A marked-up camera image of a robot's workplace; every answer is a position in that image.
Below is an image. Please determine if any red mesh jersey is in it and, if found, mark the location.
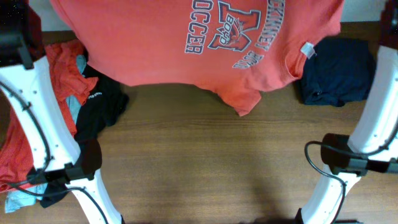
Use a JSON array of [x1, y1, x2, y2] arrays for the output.
[[1, 40, 104, 195]]

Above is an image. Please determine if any black garment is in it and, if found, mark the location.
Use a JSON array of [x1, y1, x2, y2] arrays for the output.
[[39, 63, 130, 208]]

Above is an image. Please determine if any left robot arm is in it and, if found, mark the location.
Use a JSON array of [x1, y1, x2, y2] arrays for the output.
[[1, 1, 124, 223]]

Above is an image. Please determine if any light blue garment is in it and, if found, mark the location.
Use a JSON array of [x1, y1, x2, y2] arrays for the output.
[[4, 54, 88, 214]]

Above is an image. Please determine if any orange soccer t-shirt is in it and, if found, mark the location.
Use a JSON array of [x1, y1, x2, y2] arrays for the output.
[[51, 0, 344, 116]]

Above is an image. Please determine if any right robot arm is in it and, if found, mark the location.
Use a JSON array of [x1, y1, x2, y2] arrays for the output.
[[293, 1, 397, 224]]

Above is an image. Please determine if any folded navy blue garment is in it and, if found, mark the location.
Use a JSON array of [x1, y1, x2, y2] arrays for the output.
[[297, 38, 376, 107]]

